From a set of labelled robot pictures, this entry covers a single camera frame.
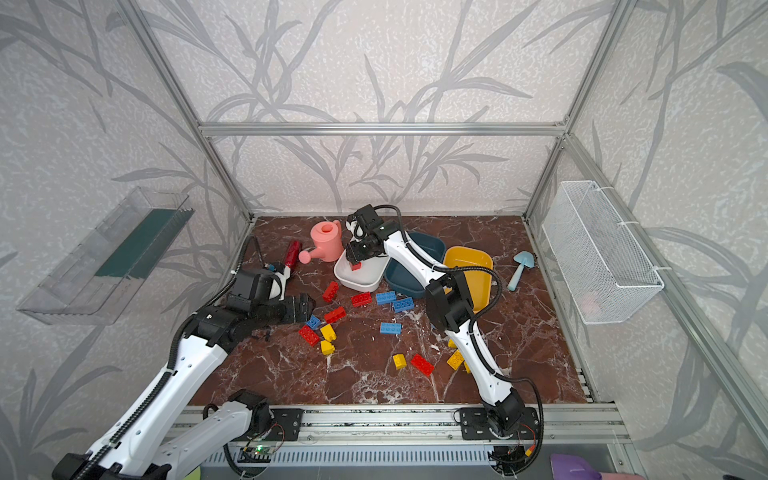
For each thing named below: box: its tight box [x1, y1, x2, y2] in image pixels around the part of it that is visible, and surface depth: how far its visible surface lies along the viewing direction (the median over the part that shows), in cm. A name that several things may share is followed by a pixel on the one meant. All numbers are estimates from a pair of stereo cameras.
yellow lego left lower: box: [320, 340, 336, 356], surface depth 86 cm
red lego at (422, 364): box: [410, 353, 435, 377], surface depth 84 cm
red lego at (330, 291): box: [322, 281, 340, 303], surface depth 98 cm
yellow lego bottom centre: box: [392, 354, 407, 370], surface depth 84 cm
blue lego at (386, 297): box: [376, 291, 397, 305], surface depth 98 cm
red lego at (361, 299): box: [350, 292, 372, 307], surface depth 98 cm
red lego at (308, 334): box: [298, 325, 321, 347], surface depth 90 cm
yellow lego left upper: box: [320, 324, 337, 343], surface depth 89 cm
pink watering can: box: [299, 219, 344, 265], surface depth 104 cm
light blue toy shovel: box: [508, 250, 535, 291], surface depth 107 cm
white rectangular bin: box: [333, 250, 391, 293], surface depth 101 cm
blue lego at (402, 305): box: [393, 297, 415, 313], surface depth 96 cm
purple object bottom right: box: [550, 453, 602, 480], surface depth 68 cm
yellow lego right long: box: [446, 350, 465, 371], surface depth 85 cm
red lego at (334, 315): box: [324, 306, 347, 324], surface depth 93 cm
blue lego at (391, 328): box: [380, 322, 403, 334], surface depth 92 cm
